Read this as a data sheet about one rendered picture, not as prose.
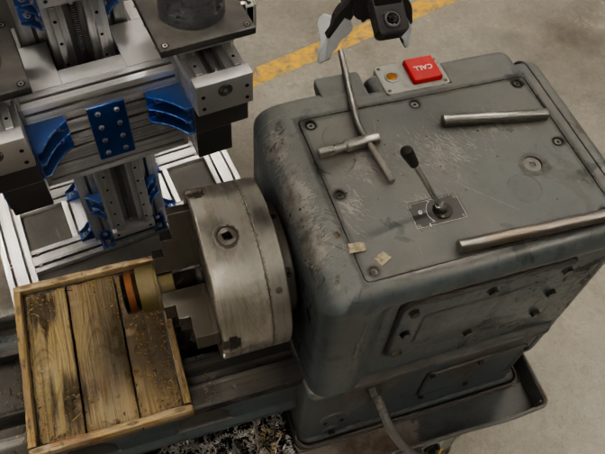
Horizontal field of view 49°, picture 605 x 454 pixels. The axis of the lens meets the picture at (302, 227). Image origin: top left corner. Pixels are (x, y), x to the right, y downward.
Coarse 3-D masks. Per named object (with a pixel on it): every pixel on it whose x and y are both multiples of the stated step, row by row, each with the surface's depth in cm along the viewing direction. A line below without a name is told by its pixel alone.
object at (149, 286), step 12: (120, 276) 118; (132, 276) 118; (144, 276) 117; (156, 276) 116; (168, 276) 118; (132, 288) 116; (144, 288) 116; (156, 288) 116; (168, 288) 118; (132, 300) 116; (144, 300) 116; (156, 300) 117; (132, 312) 118; (144, 312) 118
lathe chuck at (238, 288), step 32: (192, 192) 119; (224, 192) 115; (224, 224) 110; (224, 256) 108; (256, 256) 109; (224, 288) 107; (256, 288) 109; (224, 320) 109; (256, 320) 111; (224, 352) 115
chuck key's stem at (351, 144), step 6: (372, 132) 118; (354, 138) 117; (360, 138) 117; (366, 138) 117; (372, 138) 117; (378, 138) 117; (342, 144) 116; (348, 144) 116; (354, 144) 116; (360, 144) 116; (366, 144) 117; (318, 150) 115; (324, 150) 115; (330, 150) 115; (336, 150) 116; (342, 150) 116; (348, 150) 116; (324, 156) 116
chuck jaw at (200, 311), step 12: (192, 288) 118; (204, 288) 118; (168, 300) 116; (180, 300) 116; (192, 300) 117; (204, 300) 117; (168, 312) 117; (180, 312) 115; (192, 312) 115; (204, 312) 115; (180, 324) 116; (192, 324) 117; (204, 324) 114; (216, 324) 114; (204, 336) 112; (216, 336) 113; (228, 348) 115
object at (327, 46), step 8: (328, 16) 102; (320, 24) 103; (328, 24) 102; (344, 24) 99; (320, 32) 103; (336, 32) 100; (344, 32) 100; (328, 40) 100; (336, 40) 101; (320, 48) 103; (328, 48) 102; (336, 48) 102; (320, 56) 104; (328, 56) 103
